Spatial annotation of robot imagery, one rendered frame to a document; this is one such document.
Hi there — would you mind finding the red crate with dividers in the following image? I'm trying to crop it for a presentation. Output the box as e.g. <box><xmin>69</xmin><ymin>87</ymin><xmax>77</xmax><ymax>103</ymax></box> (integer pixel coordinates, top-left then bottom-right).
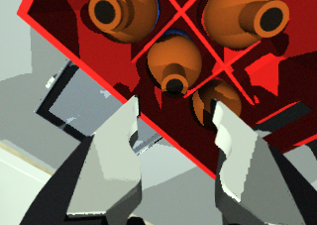
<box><xmin>17</xmin><ymin>0</ymin><xmax>317</xmax><ymax>179</ymax></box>

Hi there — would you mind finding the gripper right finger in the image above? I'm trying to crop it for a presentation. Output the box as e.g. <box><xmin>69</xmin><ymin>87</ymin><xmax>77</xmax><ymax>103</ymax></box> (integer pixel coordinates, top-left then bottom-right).
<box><xmin>210</xmin><ymin>98</ymin><xmax>317</xmax><ymax>225</ymax></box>

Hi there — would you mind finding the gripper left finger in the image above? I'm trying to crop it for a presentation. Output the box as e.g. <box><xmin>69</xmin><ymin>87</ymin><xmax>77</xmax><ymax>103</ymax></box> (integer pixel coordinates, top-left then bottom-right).
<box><xmin>19</xmin><ymin>94</ymin><xmax>142</xmax><ymax>225</ymax></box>

